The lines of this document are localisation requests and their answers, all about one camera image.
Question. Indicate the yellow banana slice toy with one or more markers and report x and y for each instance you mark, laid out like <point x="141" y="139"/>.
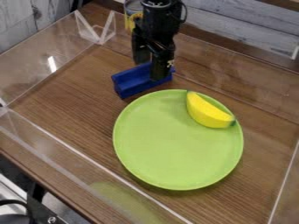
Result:
<point x="208" y="114"/>

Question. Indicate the blue block object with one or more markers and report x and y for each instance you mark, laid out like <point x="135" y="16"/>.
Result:
<point x="134" y="80"/>

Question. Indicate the clear acrylic triangle bracket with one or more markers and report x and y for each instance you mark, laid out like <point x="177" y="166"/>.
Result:
<point x="95" y="33"/>

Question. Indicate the yellow labelled tin can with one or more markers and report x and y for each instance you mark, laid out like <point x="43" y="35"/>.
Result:
<point x="134" y="11"/>

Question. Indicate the green round plate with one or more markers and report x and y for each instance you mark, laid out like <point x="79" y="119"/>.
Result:
<point x="166" y="149"/>

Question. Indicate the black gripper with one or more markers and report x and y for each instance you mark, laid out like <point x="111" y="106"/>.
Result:
<point x="154" y="32"/>

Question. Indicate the black clamp with cable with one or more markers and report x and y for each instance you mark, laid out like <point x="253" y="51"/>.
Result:
<point x="23" y="210"/>

